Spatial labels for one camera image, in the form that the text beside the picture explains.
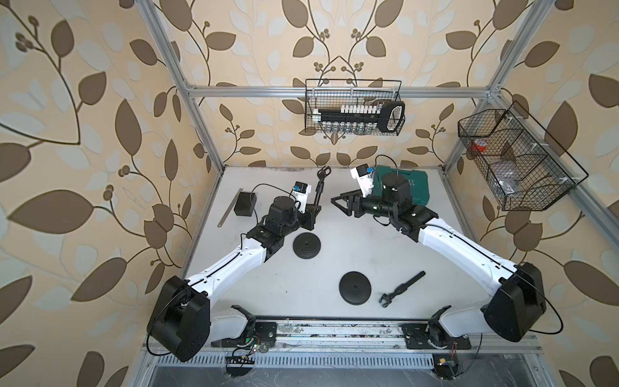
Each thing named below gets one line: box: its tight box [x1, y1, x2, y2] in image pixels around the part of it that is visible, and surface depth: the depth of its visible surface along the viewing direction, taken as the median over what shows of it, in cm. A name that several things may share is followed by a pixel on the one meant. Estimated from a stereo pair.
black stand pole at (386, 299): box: [378, 270, 426, 308], surface depth 84 cm
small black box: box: [233, 191, 258, 217], surface depth 105 cm
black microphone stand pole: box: [314, 166, 332, 206], surface depth 80 cm
